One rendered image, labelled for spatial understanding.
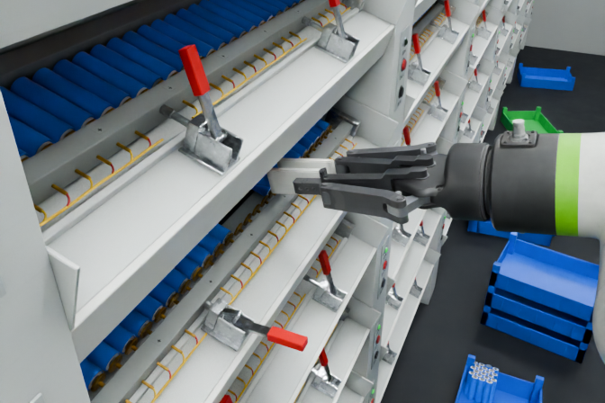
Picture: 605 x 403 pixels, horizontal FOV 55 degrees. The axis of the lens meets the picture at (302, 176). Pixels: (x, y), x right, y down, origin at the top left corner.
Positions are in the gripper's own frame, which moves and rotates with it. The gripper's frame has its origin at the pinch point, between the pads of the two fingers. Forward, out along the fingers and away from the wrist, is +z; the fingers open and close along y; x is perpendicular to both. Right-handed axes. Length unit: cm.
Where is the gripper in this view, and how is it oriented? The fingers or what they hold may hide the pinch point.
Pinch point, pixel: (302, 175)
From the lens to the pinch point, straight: 64.3
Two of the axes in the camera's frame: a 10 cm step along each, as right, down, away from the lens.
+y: -4.2, 4.7, -7.8
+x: 1.9, 8.8, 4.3
